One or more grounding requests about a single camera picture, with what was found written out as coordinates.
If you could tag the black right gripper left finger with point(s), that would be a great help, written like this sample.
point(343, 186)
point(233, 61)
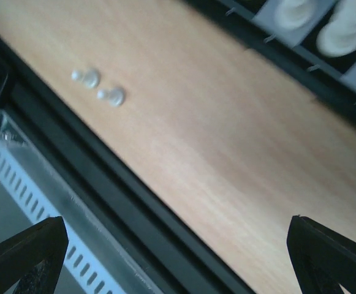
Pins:
point(32, 260)

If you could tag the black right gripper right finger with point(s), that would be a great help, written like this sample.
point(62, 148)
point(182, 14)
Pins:
point(323, 260)

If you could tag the white bishop piece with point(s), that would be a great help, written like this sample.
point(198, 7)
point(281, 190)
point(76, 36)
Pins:
point(338, 37)

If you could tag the white knight piece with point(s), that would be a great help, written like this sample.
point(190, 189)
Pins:
point(292, 14)

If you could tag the black silver chess board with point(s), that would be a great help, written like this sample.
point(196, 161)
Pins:
point(295, 51)

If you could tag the white pawn piece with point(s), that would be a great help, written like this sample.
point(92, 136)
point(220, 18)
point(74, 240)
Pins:
point(115, 96)
point(89, 78)

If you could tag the white slotted cable duct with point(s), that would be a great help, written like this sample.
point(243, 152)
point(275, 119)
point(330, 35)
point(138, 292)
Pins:
point(80, 262)

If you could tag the black front frame rail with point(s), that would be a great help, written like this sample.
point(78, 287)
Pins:
point(162, 245)

